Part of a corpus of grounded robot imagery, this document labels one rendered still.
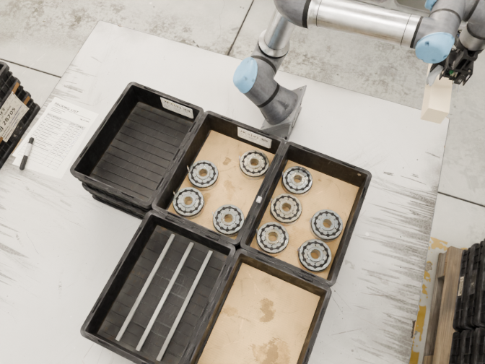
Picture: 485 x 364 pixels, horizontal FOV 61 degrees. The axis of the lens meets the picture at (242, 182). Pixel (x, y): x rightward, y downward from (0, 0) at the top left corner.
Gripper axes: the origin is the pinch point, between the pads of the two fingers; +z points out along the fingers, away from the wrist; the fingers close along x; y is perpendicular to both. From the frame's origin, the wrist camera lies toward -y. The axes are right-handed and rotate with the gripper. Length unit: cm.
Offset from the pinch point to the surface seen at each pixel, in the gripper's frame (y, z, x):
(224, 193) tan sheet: 46, 25, -57
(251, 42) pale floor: -96, 108, -88
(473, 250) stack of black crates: 17, 81, 52
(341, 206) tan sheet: 38.8, 25.2, -18.0
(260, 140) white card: 26, 19, -50
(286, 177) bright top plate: 35, 22, -38
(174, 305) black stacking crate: 85, 25, -60
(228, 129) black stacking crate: 24, 21, -62
